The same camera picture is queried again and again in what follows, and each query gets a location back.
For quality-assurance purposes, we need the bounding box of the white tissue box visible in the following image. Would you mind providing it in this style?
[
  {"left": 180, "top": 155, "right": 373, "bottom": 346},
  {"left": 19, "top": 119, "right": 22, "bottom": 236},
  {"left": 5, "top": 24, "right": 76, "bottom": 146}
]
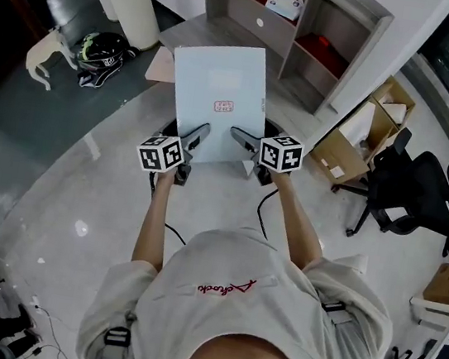
[{"left": 262, "top": 0, "right": 307, "bottom": 23}]

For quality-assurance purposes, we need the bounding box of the white floor cable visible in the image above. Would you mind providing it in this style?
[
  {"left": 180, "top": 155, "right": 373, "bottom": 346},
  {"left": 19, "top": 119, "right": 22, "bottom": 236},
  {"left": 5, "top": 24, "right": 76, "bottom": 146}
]
[{"left": 24, "top": 295, "right": 83, "bottom": 359}]

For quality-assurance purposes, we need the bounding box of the closed brown cardboard box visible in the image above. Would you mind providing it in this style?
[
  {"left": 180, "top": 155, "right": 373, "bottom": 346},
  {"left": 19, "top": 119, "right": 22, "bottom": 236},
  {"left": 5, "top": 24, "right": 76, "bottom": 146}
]
[{"left": 421, "top": 259, "right": 449, "bottom": 306}]

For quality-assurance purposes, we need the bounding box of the white cylinder pedestal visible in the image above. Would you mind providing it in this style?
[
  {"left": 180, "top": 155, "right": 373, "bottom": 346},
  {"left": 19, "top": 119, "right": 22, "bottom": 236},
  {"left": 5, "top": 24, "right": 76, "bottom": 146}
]
[{"left": 91, "top": 0, "right": 123, "bottom": 24}]

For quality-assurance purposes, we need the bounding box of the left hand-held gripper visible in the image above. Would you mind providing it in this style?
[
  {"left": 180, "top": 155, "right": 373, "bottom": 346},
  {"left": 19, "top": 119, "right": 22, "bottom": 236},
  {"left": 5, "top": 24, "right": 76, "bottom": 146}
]
[{"left": 131, "top": 113, "right": 213, "bottom": 190}]

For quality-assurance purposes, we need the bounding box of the small open cardboard box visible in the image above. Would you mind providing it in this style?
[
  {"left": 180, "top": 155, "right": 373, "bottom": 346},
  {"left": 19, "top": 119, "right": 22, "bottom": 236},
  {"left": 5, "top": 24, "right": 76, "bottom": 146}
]
[{"left": 366, "top": 73, "right": 421, "bottom": 129}]

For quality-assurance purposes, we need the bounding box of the grey wooden table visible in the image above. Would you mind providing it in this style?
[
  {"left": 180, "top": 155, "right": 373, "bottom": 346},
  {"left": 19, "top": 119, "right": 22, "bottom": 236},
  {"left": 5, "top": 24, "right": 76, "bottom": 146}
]
[{"left": 150, "top": 8, "right": 347, "bottom": 121}]

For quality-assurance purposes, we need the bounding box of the person's right forearm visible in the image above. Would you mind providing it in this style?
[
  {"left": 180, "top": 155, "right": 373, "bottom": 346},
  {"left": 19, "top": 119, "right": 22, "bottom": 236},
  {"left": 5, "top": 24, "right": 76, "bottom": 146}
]
[{"left": 256, "top": 168, "right": 335, "bottom": 274}]

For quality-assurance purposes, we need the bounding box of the cream curved-leg stool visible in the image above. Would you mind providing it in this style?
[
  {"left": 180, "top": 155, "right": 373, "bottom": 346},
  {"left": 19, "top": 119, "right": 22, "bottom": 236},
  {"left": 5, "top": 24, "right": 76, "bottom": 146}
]
[{"left": 21, "top": 22, "right": 85, "bottom": 96}]

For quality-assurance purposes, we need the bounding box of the pale blue box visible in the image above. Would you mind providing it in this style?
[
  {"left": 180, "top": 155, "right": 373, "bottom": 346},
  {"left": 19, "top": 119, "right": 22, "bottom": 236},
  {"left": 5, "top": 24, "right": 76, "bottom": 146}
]
[{"left": 157, "top": 34, "right": 278, "bottom": 175}]

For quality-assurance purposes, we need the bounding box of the grey wooden shelf unit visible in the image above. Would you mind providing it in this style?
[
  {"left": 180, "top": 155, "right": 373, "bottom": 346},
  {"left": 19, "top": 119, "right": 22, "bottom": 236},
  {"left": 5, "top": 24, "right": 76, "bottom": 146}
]
[{"left": 184, "top": 0, "right": 399, "bottom": 120}]

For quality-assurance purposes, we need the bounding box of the large open cardboard box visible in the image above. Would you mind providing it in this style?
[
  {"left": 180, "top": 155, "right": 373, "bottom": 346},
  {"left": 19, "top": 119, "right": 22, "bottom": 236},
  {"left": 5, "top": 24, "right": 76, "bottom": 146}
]
[{"left": 305, "top": 92, "right": 408, "bottom": 195}]

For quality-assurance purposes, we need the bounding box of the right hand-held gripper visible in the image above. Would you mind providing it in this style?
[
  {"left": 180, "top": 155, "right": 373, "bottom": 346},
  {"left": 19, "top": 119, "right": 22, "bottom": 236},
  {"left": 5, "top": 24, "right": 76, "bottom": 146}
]
[{"left": 223, "top": 112, "right": 308, "bottom": 191}]

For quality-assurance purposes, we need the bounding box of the person's beige shirt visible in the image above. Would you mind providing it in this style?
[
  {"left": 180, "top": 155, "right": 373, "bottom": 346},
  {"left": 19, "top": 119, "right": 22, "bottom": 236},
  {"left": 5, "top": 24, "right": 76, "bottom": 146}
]
[{"left": 74, "top": 204, "right": 407, "bottom": 359}]

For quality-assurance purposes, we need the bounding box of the person's left forearm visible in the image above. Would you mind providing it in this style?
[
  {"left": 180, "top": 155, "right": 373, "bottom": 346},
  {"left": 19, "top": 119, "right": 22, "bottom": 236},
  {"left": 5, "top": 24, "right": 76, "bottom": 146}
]
[{"left": 129, "top": 164, "right": 180, "bottom": 274}]

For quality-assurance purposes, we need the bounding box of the pink board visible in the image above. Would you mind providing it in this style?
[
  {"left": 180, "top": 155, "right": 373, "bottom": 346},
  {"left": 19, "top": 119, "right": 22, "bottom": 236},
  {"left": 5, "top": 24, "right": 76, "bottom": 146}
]
[{"left": 143, "top": 45, "right": 181, "bottom": 86}]

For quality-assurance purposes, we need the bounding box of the black motorcycle helmet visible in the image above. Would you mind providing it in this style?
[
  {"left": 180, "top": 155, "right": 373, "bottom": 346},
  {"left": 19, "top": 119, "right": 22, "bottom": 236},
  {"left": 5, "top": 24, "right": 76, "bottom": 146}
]
[{"left": 72, "top": 27, "right": 144, "bottom": 97}]

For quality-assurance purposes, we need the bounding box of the black cable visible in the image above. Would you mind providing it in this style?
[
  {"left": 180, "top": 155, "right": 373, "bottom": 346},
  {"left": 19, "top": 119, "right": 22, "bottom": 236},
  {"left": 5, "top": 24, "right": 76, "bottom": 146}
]
[
  {"left": 252, "top": 185, "right": 281, "bottom": 242},
  {"left": 139, "top": 171, "right": 197, "bottom": 247}
]

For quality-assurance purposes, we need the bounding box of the grey harness strap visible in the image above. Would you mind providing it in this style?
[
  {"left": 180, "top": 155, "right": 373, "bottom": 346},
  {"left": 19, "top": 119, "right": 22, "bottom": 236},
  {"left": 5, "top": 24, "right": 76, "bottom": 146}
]
[
  {"left": 97, "top": 306, "right": 140, "bottom": 359},
  {"left": 318, "top": 299, "right": 356, "bottom": 329}
]

